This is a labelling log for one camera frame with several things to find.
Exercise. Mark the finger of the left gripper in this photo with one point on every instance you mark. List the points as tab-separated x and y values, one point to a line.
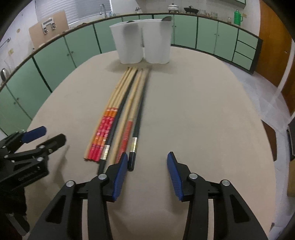
43	150
34	134

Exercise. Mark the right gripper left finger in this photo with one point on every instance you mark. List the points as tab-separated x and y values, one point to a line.
62	219

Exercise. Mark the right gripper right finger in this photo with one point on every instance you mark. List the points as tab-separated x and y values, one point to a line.
233	218

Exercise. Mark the red patterned chopstick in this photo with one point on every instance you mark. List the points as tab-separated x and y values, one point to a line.
100	141
110	113

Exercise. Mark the plain bamboo chopstick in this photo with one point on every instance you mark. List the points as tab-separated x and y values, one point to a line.
103	118

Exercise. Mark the red striped wooden chopstick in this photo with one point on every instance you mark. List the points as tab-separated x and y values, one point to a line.
129	116

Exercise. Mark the kitchen faucet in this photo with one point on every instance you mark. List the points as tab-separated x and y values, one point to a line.
103	11

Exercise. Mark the green lower cabinets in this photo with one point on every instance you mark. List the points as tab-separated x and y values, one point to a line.
31	83

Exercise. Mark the steel electric kettle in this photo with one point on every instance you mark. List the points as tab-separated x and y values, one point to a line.
5	74

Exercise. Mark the brown wooden stool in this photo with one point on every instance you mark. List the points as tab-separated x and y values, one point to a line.
270	132

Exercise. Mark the black oven appliance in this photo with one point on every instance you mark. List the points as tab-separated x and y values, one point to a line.
290	134

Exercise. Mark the brown board with holder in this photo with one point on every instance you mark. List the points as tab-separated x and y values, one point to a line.
48	28

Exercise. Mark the window blinds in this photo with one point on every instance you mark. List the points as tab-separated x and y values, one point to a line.
74	9

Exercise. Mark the white twin utensil holder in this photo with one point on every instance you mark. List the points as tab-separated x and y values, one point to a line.
143	39

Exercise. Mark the wooden door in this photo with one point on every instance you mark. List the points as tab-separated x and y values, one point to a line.
276	46

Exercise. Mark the white cooking pot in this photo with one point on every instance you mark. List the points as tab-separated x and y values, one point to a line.
173	8

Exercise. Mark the black wok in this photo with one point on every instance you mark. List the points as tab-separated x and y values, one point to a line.
191	10

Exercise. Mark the green thermos jug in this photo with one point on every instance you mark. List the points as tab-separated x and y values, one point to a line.
238	18

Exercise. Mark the wall towel rail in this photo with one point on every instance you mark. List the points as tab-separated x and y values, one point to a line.
6	41

